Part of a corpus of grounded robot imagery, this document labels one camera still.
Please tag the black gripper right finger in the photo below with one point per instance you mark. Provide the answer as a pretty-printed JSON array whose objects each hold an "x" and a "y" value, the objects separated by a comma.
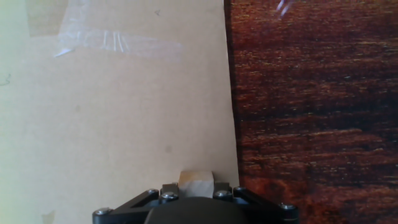
[{"x": 222, "y": 190}]

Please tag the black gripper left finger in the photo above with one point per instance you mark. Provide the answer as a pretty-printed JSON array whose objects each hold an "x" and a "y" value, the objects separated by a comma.
[{"x": 169, "y": 190}]

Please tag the small wooden block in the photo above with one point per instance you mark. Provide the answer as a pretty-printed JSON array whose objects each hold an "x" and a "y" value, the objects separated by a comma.
[{"x": 196, "y": 185}]

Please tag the brown cardboard sheet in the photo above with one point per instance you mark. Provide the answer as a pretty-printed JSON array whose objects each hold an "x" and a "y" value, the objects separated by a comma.
[{"x": 124, "y": 109}]

